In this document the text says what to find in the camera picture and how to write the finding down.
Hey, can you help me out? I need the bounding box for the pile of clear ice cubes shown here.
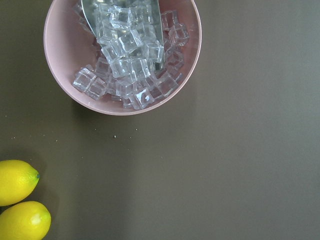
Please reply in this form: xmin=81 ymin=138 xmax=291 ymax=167
xmin=72 ymin=0 xmax=189 ymax=110

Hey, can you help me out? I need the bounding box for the metal ice scoop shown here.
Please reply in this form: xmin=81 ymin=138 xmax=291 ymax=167
xmin=80 ymin=0 xmax=165 ymax=78

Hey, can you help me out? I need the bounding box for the pink bowl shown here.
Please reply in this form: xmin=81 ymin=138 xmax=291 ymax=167
xmin=43 ymin=0 xmax=202 ymax=116

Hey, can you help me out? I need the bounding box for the yellow lemon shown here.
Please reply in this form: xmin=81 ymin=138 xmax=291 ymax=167
xmin=0 ymin=159 xmax=40 ymax=207
xmin=0 ymin=201 xmax=52 ymax=240

